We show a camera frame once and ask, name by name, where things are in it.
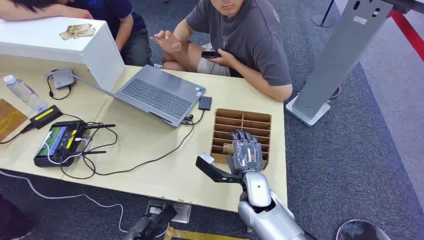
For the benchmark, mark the grey laptop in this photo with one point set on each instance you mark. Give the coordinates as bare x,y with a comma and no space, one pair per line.
159,94

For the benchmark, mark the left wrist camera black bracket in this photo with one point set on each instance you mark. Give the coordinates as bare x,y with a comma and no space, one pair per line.
160,218

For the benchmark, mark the person's left hand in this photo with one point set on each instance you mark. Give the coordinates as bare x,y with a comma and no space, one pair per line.
227,59

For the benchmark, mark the wrist camera black bracket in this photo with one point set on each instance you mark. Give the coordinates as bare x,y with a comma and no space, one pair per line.
160,218
215,172

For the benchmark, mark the floor socket box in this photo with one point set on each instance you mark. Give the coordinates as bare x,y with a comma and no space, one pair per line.
180,212

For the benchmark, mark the grey usb hub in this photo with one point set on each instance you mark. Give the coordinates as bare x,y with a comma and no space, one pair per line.
63,78

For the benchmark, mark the stanchion pole with round base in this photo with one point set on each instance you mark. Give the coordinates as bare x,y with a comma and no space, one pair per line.
324,20

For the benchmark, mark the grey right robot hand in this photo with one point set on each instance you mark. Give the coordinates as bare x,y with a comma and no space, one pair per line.
246,154

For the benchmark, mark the person's right hand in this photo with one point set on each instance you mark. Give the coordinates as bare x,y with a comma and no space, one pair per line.
169,43

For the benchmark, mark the black remote controller with screen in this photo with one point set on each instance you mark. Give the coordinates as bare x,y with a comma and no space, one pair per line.
54,144

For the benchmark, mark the clear plastic water bottle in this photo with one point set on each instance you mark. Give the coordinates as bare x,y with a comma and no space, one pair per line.
24,93

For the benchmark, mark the grey kiosk stand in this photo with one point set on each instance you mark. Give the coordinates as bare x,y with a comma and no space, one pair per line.
331,63

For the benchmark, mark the person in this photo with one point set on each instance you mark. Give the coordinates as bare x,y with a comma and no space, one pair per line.
132,36
251,36

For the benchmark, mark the stack of golden cards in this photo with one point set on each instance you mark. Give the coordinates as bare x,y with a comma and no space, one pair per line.
78,31

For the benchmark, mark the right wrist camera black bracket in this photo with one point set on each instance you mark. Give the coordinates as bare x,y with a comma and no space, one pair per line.
215,172

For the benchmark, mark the golden card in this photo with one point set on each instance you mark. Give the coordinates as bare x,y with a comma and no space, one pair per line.
228,149

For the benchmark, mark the light wooden desk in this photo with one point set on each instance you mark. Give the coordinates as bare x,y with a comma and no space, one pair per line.
159,179

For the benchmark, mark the black smartphone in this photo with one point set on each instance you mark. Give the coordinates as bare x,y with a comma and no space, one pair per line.
210,54

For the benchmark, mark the amber brown board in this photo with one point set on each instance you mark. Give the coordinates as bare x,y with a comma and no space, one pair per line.
10,119

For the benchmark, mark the yellow floor frame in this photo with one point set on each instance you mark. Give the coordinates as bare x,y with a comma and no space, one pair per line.
198,236

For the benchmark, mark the small black external drive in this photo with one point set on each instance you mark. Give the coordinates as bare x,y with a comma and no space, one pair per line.
205,103

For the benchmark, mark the wooden card slot organizer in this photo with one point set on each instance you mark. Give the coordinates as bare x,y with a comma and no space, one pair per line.
242,124

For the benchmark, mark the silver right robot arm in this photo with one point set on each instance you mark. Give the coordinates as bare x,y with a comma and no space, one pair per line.
265,212

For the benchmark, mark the white box shelf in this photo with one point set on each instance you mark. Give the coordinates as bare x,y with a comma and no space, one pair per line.
49,43

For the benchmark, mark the round black base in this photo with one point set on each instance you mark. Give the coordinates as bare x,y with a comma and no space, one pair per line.
362,232

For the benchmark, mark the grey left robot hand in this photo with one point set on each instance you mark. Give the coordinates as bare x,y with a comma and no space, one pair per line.
136,230

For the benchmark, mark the black battery with yellow label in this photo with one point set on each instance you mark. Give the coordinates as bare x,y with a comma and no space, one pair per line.
45,116

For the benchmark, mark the red barrier strip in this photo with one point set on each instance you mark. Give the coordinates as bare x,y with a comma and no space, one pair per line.
409,31

